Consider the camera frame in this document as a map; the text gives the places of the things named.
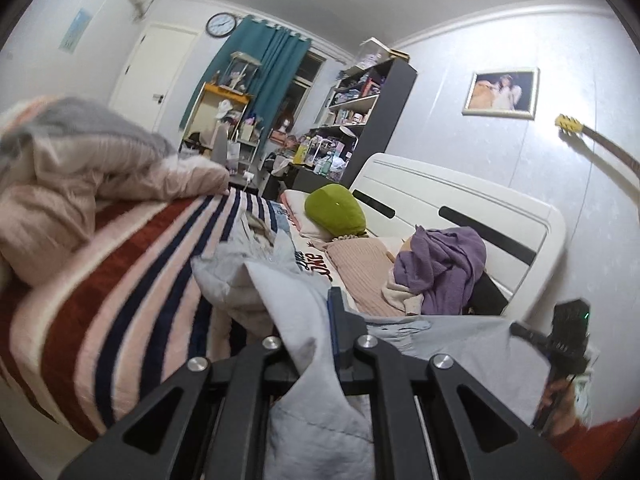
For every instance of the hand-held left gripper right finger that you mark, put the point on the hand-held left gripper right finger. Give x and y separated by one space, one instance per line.
334 327

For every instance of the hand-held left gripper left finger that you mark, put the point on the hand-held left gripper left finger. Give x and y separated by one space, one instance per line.
257 362

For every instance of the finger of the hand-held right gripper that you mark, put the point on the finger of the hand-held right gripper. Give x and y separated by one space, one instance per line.
530 337

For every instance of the light grey jacket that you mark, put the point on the light grey jacket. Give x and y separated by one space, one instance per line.
310 425

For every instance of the person's right forearm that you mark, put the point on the person's right forearm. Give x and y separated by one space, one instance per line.
605 450

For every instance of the person's right hand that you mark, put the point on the person's right hand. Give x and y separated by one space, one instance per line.
560 400

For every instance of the black cloth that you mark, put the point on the black cloth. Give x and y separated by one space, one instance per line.
487 295

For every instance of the pink knitted cloth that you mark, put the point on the pink knitted cloth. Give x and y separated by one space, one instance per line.
360 270

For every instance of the beige cloth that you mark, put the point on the beige cloth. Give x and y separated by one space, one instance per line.
400 297

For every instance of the purple cloth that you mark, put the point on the purple cloth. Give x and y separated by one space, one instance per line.
440 265

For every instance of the green pillow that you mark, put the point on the green pillow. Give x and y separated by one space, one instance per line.
334 210

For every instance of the striped blanket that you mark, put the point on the striped blanket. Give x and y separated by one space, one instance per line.
125 310

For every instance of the white bed headboard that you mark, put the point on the white bed headboard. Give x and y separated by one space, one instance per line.
450 190

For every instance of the cluttered desk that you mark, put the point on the cluttered desk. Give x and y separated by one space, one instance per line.
310 157

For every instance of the guitar neck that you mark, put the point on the guitar neck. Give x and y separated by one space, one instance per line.
607 147

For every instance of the small white rack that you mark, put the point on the small white rack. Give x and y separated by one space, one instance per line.
245 145

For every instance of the dark bookshelf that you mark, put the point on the dark bookshelf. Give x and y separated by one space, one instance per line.
395 110

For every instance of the framed picture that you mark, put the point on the framed picture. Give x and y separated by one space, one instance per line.
501 92

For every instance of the window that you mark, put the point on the window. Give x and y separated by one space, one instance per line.
306 72

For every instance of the pink and grey quilt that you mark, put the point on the pink and grey quilt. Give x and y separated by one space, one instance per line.
75 180

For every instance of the yellow shelf rack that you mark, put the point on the yellow shelf rack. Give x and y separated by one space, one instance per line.
220 95

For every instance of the teal curtain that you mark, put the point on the teal curtain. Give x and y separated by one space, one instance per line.
272 70

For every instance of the glass display case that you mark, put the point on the glass display case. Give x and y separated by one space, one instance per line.
240 72

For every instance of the white door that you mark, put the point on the white door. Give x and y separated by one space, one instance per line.
150 75

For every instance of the round wall clock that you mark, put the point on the round wall clock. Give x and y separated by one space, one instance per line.
221 25

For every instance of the blue wall poster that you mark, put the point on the blue wall poster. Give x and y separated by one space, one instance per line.
75 30

